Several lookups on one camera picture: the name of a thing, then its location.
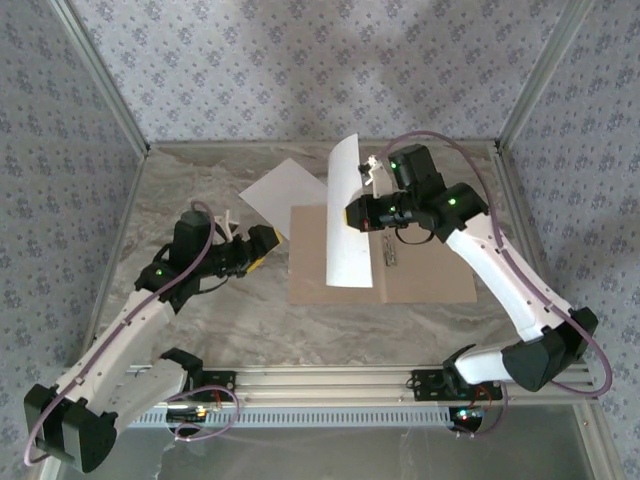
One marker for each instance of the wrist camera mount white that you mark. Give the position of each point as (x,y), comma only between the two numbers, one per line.
(227,222)
(372,170)

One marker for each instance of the aluminium table side rail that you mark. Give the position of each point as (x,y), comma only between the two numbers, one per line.
(129,200)
(516,200)

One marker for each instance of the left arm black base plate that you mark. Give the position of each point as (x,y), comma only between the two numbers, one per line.
(227,377)

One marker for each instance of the white paper sheet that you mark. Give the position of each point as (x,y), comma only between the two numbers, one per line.
(285,195)
(345,260)

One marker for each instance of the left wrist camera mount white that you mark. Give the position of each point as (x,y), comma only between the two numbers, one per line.
(227,222)

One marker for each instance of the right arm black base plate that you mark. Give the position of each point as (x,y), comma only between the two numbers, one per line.
(425,387)

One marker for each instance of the aluminium table back rail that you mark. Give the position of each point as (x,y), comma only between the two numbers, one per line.
(250,144)

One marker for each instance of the aluminium frame post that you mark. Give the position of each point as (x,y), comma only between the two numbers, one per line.
(541,75)
(106,75)

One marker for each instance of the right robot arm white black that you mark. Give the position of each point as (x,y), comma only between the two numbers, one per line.
(500,285)

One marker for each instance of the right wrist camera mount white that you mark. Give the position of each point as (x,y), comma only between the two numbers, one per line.
(372,170)

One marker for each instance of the aluminium mounting rail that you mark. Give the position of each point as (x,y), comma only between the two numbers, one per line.
(325,385)

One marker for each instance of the metal folder fastener clip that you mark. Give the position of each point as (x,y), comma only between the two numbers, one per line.
(388,252)

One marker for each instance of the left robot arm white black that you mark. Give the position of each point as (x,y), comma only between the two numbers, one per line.
(125,345)

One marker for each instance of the brown paper folder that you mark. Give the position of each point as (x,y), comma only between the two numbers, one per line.
(425,280)

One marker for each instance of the grey metal panel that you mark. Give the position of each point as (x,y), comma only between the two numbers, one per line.
(350,455)

